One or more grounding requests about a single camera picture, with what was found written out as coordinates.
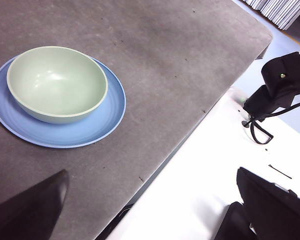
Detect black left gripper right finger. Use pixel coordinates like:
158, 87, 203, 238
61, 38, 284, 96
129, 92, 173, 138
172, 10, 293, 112
214, 166, 300, 240

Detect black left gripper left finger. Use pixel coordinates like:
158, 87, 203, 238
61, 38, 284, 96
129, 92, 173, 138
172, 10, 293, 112
0, 169, 70, 240

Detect blue round plate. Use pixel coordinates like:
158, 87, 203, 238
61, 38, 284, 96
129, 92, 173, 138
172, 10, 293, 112
0, 55, 127, 149

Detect green ribbed bowl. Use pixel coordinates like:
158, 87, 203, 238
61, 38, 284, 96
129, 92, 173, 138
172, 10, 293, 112
6, 45, 109, 125

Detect thin black pin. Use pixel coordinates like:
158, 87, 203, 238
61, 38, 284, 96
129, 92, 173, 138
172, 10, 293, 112
268, 164, 293, 180

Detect white stacked panels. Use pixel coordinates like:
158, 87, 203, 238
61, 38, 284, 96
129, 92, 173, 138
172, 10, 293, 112
241, 0, 300, 31

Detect black cable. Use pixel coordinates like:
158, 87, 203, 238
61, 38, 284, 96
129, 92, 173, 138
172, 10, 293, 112
241, 99, 300, 145

